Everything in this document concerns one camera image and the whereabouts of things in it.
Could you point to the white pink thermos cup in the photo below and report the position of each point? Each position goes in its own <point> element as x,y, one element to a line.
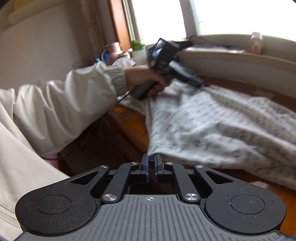
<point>110,53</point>

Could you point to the glass jar orange label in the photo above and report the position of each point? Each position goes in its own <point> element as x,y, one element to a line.
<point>257,43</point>

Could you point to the person's left hand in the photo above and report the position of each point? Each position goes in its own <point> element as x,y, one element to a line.
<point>139,75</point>

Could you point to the white patterned pajama garment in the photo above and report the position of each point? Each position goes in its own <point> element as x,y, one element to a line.
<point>221,128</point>

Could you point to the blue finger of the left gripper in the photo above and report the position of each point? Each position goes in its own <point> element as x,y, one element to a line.
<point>186,76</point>

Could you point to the pink garment on lap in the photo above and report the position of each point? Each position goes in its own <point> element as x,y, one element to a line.
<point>52,160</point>

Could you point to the pink tissue pack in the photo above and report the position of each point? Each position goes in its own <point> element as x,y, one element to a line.
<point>124,62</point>

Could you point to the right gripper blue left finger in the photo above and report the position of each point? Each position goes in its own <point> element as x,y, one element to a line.
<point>140,170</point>

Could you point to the clear plastic bag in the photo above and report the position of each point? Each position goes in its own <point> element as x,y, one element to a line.
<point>216,49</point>

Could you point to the left forearm beige sleeve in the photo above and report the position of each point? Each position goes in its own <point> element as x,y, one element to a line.
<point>55,114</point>

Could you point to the green lid shaker bottle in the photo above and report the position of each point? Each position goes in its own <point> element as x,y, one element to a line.
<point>139,52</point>

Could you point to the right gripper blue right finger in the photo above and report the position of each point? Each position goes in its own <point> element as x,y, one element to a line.
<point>162,171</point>

